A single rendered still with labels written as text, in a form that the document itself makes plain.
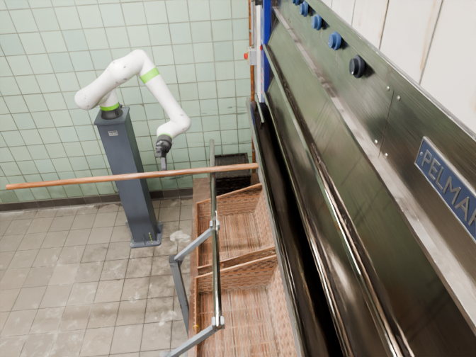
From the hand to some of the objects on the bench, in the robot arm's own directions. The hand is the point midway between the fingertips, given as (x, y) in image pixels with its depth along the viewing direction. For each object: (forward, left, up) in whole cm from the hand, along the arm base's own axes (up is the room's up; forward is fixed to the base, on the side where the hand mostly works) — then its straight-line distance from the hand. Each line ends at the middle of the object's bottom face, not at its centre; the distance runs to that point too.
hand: (160, 166), depth 199 cm
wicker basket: (+69, +37, -60) cm, 99 cm away
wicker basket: (+9, +38, -60) cm, 72 cm away
